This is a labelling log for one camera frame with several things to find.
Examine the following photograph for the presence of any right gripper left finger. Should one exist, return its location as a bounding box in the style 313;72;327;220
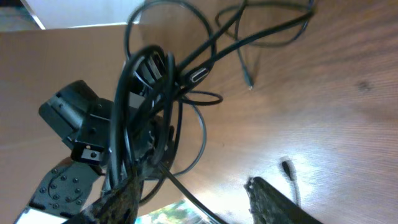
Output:
64;167;141;224

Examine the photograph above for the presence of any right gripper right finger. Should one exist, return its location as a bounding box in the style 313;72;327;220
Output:
244;177;322;224

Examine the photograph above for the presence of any black cable bundle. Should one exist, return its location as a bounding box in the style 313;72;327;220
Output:
105;0;317;224

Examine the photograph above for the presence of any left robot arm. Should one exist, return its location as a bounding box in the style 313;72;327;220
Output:
16;80;149;223

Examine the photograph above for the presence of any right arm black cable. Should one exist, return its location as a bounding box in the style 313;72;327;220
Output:
280;157;302;208

